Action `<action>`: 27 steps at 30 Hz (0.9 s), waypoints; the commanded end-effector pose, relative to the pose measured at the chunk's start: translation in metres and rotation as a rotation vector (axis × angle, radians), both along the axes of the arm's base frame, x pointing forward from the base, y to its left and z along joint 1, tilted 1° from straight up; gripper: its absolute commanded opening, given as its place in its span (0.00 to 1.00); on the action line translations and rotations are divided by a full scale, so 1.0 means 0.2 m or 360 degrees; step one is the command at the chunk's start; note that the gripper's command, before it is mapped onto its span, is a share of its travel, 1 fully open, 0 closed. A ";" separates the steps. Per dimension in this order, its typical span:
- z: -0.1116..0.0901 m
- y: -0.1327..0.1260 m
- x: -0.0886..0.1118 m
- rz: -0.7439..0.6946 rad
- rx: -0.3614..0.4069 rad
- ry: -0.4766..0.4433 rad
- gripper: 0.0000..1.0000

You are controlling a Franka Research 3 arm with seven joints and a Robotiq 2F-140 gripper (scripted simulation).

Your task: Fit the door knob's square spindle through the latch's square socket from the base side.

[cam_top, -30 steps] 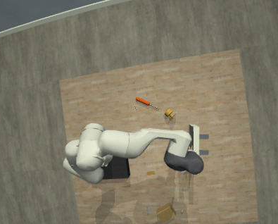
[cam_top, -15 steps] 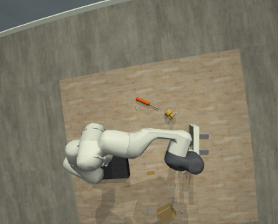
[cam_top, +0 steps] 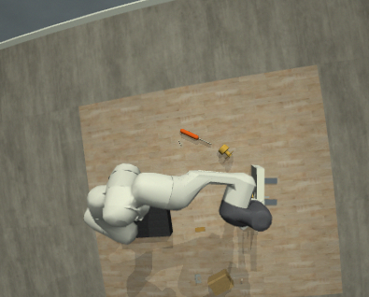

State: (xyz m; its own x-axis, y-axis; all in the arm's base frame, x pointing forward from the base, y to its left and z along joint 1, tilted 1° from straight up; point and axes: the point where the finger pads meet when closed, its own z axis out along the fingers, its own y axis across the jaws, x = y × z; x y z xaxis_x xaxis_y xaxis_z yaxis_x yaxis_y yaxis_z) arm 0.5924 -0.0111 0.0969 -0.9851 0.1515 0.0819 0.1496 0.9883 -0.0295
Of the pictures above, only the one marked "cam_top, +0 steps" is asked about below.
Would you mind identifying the orange-handled screwdriver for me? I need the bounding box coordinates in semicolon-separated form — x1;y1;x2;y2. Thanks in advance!
180;129;201;140

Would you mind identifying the brass door knob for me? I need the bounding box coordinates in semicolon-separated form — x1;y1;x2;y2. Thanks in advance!
219;145;231;157

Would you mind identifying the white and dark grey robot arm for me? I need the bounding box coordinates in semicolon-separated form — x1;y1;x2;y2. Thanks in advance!
84;163;272;245

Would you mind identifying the tan cardboard box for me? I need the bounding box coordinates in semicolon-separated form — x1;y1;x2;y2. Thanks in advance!
207;269;234;296

